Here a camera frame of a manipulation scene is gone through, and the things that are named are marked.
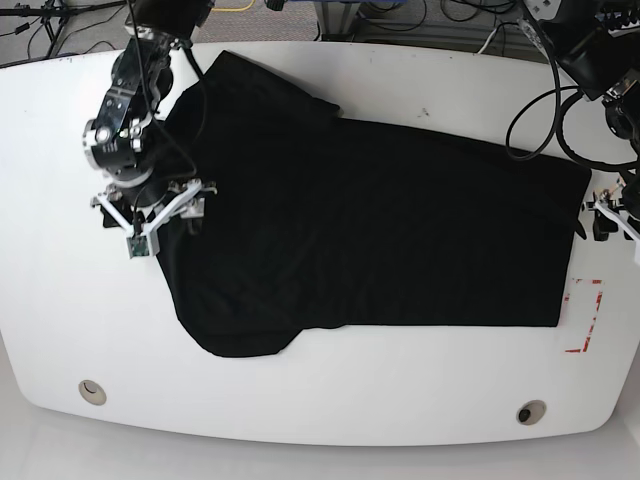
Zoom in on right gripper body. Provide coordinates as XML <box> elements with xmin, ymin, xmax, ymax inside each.
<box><xmin>90</xmin><ymin>178</ymin><xmax>218</xmax><ymax>237</ymax></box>

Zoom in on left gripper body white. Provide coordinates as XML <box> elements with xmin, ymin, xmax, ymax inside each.
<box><xmin>583</xmin><ymin>174</ymin><xmax>639</xmax><ymax>265</ymax></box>

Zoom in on black T-shirt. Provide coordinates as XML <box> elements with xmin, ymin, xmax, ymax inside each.
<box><xmin>158</xmin><ymin>51</ymin><xmax>591</xmax><ymax>358</ymax></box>

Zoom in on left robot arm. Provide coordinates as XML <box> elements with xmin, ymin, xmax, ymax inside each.
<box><xmin>517</xmin><ymin>1</ymin><xmax>639</xmax><ymax>243</ymax></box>

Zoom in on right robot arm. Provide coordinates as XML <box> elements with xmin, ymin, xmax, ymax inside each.
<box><xmin>82</xmin><ymin>1</ymin><xmax>212</xmax><ymax>245</ymax></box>

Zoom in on red tape rectangle marking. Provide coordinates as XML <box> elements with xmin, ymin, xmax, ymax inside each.
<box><xmin>557</xmin><ymin>278</ymin><xmax>605</xmax><ymax>354</ymax></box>

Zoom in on white power strip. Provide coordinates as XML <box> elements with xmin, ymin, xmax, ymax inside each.
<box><xmin>596</xmin><ymin>6</ymin><xmax>639</xmax><ymax>37</ymax></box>

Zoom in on black tripod stand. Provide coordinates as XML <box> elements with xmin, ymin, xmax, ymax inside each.
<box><xmin>1</xmin><ymin>1</ymin><xmax>126</xmax><ymax>60</ymax></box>

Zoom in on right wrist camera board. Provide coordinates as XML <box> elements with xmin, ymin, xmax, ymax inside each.
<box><xmin>126</xmin><ymin>233</ymin><xmax>160</xmax><ymax>259</ymax></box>

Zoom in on left table cable grommet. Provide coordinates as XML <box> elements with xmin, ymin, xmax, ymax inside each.
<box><xmin>78</xmin><ymin>380</ymin><xmax>107</xmax><ymax>406</ymax></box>

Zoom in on table cable grommet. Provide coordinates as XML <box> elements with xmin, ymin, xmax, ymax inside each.
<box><xmin>78</xmin><ymin>380</ymin><xmax>107</xmax><ymax>406</ymax></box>
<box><xmin>516</xmin><ymin>400</ymin><xmax>547</xmax><ymax>426</ymax></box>

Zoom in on right table cable grommet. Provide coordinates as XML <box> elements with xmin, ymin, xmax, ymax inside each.
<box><xmin>516</xmin><ymin>400</ymin><xmax>547</xmax><ymax>426</ymax></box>

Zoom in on yellow cable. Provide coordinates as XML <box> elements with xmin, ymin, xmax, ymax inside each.
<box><xmin>212</xmin><ymin>0</ymin><xmax>256</xmax><ymax>14</ymax></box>

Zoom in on white cable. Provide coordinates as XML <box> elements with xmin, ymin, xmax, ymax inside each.
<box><xmin>476</xmin><ymin>24</ymin><xmax>524</xmax><ymax>55</ymax></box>

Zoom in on aluminium frame post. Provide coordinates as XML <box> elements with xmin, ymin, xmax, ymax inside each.
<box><xmin>313</xmin><ymin>1</ymin><xmax>361</xmax><ymax>42</ymax></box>

